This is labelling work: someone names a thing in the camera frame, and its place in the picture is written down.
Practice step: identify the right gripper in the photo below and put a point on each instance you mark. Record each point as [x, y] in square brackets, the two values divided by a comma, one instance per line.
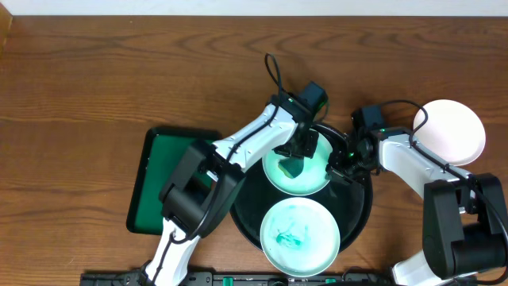
[335, 165]

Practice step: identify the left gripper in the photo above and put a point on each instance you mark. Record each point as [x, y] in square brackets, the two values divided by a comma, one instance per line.
[298, 148]

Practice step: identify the pale green plate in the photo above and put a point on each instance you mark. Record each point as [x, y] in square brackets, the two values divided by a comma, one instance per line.
[310, 180]
[300, 237]

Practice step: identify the white plate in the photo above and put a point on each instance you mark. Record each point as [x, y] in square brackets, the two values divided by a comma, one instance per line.
[453, 132]

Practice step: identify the pale green plate front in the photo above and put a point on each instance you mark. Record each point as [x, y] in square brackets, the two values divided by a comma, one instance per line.
[300, 237]

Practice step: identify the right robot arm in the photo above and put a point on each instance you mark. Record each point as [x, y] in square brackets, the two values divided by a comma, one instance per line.
[464, 229]

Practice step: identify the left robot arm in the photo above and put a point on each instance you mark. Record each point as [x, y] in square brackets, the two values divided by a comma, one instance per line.
[208, 177]

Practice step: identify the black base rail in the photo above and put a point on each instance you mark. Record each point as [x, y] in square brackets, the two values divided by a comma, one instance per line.
[229, 279]

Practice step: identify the green rectangular tray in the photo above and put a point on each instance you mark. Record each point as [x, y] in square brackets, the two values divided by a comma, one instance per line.
[162, 150]

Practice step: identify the round black tray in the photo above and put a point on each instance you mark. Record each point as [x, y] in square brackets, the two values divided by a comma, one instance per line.
[350, 205]

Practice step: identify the green scrub sponge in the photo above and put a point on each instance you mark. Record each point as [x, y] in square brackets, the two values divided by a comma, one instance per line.
[291, 167]

